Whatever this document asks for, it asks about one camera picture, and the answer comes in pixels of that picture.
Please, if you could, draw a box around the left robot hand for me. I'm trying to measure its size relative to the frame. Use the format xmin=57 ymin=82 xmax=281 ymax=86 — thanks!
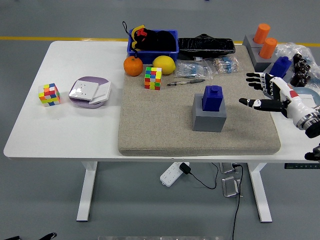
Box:
xmin=0 ymin=232 xmax=58 ymax=240

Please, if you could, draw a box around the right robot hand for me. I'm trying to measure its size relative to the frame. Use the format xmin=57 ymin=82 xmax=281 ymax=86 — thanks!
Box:
xmin=238 ymin=71 xmax=315 ymax=123

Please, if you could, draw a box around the blue square seal stamp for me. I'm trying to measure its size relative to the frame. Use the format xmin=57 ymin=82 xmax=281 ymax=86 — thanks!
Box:
xmin=268 ymin=56 xmax=293 ymax=79
xmin=201 ymin=85 xmax=224 ymax=112

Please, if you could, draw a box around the grey square-hole holder block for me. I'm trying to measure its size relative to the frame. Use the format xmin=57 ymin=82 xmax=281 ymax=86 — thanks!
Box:
xmin=191 ymin=93 xmax=228 ymax=133
xmin=258 ymin=62 xmax=295 ymax=100

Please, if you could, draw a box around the orange cylinder seal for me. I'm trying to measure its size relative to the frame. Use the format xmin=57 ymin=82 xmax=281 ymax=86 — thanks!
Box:
xmin=258 ymin=37 xmax=278 ymax=60
xmin=253 ymin=23 xmax=271 ymax=43

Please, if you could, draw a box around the light blue plate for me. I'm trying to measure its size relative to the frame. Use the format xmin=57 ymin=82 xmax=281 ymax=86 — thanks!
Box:
xmin=291 ymin=86 xmax=320 ymax=111

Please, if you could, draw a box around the grey round-hole holder block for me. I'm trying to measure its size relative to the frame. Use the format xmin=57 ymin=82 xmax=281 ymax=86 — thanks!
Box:
xmin=241 ymin=34 xmax=263 ymax=51
xmin=246 ymin=44 xmax=280 ymax=72

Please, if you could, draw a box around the crumpled clear plastic bag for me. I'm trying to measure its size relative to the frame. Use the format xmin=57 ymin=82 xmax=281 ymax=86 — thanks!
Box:
xmin=273 ymin=41 xmax=320 ymax=90

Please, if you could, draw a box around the white table leg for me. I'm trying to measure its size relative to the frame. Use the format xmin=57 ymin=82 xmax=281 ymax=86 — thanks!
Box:
xmin=76 ymin=161 xmax=98 ymax=222
xmin=247 ymin=162 xmax=273 ymax=223

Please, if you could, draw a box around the black table control panel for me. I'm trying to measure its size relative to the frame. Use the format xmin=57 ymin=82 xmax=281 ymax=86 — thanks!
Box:
xmin=284 ymin=163 xmax=320 ymax=170

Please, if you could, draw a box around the clear bag of resistors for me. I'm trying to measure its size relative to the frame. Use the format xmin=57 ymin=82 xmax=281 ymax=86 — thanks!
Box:
xmin=174 ymin=59 xmax=213 ymax=80
xmin=211 ymin=55 xmax=241 ymax=75

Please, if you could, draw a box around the black wrapped long device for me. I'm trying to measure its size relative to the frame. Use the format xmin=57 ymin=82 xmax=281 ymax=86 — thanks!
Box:
xmin=177 ymin=33 xmax=236 ymax=61

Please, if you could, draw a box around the grey ballpoint pen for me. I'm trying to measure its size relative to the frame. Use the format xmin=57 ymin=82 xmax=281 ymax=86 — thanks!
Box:
xmin=166 ymin=78 xmax=207 ymax=87

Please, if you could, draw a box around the black plug adapter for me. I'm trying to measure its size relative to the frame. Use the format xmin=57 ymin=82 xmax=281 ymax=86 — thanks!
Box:
xmin=179 ymin=162 xmax=192 ymax=175

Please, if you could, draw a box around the yellow lemon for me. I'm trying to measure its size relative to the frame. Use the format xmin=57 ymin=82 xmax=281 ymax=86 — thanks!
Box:
xmin=152 ymin=55 xmax=177 ymax=75

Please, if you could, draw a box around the white power strip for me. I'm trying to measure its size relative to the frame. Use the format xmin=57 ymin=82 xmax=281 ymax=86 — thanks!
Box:
xmin=159 ymin=161 xmax=190 ymax=187

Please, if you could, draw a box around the colourful puzzle cube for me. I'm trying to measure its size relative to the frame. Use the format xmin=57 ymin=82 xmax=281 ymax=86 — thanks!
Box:
xmin=38 ymin=82 xmax=61 ymax=108
xmin=144 ymin=66 xmax=163 ymax=91

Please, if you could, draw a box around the grey-brown mat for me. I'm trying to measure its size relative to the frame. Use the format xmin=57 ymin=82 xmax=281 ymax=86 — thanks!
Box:
xmin=117 ymin=44 xmax=281 ymax=157

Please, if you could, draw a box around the black cloth bundle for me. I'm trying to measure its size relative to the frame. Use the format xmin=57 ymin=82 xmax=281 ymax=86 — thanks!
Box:
xmin=142 ymin=28 xmax=177 ymax=52

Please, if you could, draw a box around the white socket panel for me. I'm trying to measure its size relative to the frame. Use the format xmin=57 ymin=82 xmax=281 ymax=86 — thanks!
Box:
xmin=68 ymin=79 xmax=100 ymax=102

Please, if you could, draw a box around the blue plastic bin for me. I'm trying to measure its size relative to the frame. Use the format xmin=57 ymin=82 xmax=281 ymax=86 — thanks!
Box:
xmin=126 ymin=29 xmax=180 ymax=65

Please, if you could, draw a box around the purple plate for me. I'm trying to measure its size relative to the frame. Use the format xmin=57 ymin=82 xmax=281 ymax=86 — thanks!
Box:
xmin=68 ymin=76 xmax=112 ymax=109

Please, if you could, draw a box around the orange fruit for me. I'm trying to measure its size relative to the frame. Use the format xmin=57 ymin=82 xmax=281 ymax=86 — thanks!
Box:
xmin=123 ymin=55 xmax=144 ymax=77

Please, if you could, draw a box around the yellow black red toy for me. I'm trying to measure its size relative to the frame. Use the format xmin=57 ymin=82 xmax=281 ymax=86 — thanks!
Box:
xmin=130 ymin=24 xmax=148 ymax=52

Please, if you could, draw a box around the white switch panel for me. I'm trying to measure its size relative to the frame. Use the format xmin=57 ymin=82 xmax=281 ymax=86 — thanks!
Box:
xmin=297 ymin=92 xmax=319 ymax=108
xmin=88 ymin=81 xmax=112 ymax=105

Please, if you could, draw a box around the clear metal bracket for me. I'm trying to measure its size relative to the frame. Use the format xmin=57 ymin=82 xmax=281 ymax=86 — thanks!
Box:
xmin=221 ymin=175 xmax=242 ymax=199
xmin=219 ymin=162 xmax=237 ymax=174

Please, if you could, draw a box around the black adapter cable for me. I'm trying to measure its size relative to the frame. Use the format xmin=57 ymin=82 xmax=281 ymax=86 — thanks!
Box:
xmin=188 ymin=162 xmax=220 ymax=190

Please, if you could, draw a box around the long black power cable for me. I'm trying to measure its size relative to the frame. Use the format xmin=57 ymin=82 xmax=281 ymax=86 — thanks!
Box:
xmin=231 ymin=163 xmax=245 ymax=240

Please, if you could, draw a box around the black strap cord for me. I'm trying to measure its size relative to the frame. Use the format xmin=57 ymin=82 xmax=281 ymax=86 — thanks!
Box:
xmin=121 ymin=21 xmax=140 ymax=60

